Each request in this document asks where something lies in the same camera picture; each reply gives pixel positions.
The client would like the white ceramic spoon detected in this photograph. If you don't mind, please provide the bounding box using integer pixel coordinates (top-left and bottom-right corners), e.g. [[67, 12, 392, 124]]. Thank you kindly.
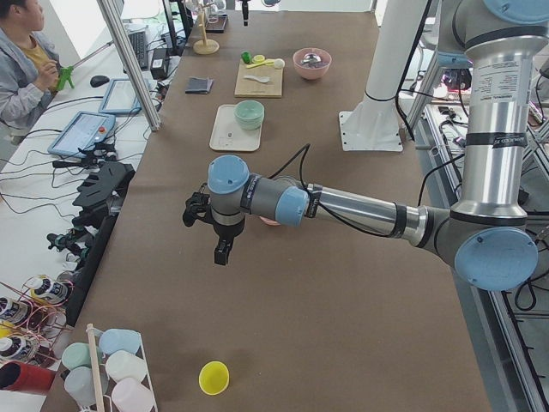
[[243, 75, 270, 84]]

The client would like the green bowl stack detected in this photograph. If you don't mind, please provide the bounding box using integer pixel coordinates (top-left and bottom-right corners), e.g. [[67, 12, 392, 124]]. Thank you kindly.
[[234, 100, 265, 130]]

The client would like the near blue teach pendant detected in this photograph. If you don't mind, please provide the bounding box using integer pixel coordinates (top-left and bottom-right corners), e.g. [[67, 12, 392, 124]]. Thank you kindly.
[[47, 111, 116, 158]]

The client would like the far blue teach pendant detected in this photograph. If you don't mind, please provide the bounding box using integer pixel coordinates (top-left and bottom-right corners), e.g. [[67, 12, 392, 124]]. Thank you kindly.
[[98, 78, 142, 116]]

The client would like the lemon slice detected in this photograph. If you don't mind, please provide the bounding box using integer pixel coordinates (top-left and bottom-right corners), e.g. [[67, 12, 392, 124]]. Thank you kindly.
[[252, 54, 266, 64]]

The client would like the cream serving tray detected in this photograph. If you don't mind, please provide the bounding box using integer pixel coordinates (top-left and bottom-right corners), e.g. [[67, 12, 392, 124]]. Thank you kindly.
[[209, 104, 262, 152]]

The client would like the small pink bowl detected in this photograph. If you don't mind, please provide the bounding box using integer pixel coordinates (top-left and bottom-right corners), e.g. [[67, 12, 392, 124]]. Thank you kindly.
[[258, 216, 280, 227]]

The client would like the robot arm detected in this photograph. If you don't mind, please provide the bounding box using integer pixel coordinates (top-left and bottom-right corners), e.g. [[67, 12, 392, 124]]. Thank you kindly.
[[206, 1, 548, 291]]

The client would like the blue teach pendant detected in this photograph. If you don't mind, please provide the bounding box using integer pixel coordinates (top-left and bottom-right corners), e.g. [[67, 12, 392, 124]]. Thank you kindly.
[[47, 111, 116, 158], [98, 78, 142, 116]]

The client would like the red cylinder can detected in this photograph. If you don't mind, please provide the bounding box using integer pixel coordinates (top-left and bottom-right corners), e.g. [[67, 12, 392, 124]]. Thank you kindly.
[[1, 361, 56, 395]]

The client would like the black keyboard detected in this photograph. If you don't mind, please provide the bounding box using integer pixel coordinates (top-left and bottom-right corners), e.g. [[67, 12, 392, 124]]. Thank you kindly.
[[128, 30, 148, 70]]

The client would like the white cup rack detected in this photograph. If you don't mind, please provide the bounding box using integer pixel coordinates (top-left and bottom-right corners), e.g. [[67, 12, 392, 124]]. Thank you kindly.
[[86, 323, 159, 411]]

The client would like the large pink ice bowl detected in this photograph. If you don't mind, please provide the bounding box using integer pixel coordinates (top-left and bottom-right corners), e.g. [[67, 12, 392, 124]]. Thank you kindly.
[[293, 47, 332, 80]]

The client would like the pink plastic cup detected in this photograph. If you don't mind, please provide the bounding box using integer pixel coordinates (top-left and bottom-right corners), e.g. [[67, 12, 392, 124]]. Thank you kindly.
[[112, 378, 154, 412]]

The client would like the green plastic cup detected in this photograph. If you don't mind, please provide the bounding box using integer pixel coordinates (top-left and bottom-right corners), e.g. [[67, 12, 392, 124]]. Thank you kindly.
[[61, 342, 92, 370]]

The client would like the wooden cup stand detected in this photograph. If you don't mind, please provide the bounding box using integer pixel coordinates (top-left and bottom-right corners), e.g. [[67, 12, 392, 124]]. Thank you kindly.
[[184, 0, 220, 55]]

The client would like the blue plastic cup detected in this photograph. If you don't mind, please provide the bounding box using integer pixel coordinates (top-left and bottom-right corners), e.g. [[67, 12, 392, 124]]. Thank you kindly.
[[99, 329, 141, 355]]

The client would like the yellow plastic cup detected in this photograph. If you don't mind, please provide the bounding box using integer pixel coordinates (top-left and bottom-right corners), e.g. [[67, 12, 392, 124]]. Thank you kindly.
[[198, 360, 230, 396]]

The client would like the grey folded cloth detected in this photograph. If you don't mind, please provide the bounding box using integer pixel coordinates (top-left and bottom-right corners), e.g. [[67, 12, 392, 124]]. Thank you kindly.
[[184, 77, 214, 94]]

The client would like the aluminium frame post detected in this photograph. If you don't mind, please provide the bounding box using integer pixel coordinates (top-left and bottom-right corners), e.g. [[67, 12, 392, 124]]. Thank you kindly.
[[96, 0, 161, 132]]

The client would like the yellow plastic knife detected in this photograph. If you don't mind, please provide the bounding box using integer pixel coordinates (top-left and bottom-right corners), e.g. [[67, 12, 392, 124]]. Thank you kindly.
[[245, 59, 274, 70]]

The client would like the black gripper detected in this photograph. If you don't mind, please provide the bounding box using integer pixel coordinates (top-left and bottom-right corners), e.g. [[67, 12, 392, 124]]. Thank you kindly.
[[213, 221, 245, 265]]

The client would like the bamboo cutting board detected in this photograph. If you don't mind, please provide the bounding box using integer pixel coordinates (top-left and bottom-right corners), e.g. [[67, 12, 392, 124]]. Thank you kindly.
[[234, 62, 284, 99]]

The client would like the black tool holder rack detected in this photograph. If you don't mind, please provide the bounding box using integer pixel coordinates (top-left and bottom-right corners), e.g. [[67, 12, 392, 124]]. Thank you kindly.
[[65, 161, 136, 327]]

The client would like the seated person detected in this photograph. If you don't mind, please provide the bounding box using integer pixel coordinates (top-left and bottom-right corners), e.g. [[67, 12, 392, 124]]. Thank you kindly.
[[1, 1, 61, 131]]

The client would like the white plastic cup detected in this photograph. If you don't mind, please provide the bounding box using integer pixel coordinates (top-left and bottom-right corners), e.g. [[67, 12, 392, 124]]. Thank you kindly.
[[105, 350, 148, 382]]

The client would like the black computer mouse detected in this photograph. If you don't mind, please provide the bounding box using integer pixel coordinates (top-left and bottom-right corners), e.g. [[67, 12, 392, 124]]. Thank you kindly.
[[89, 75, 110, 88]]

